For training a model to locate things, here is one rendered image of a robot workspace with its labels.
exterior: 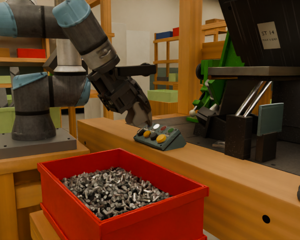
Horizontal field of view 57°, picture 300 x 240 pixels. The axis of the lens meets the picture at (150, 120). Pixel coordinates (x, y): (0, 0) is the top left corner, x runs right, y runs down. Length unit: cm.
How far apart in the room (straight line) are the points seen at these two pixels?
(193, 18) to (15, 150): 109
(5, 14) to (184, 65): 105
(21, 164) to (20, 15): 46
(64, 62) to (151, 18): 842
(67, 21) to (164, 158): 41
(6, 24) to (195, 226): 58
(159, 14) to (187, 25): 805
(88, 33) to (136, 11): 854
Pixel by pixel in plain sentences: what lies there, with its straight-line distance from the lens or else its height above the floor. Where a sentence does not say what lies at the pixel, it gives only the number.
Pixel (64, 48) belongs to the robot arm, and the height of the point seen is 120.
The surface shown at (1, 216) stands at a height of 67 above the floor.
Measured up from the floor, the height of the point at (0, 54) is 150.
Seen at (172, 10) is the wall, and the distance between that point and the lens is 994.
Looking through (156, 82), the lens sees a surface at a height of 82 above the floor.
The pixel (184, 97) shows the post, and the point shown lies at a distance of 157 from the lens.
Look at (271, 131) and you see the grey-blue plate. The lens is 76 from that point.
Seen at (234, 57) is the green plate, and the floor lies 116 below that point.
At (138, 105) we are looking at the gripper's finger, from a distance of 70.
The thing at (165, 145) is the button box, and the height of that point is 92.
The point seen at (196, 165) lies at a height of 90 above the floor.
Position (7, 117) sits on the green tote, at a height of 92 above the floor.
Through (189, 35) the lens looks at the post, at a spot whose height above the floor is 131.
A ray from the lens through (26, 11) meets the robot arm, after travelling 73.
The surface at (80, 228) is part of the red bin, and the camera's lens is 48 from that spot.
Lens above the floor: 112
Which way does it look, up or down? 10 degrees down
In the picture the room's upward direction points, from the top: straight up
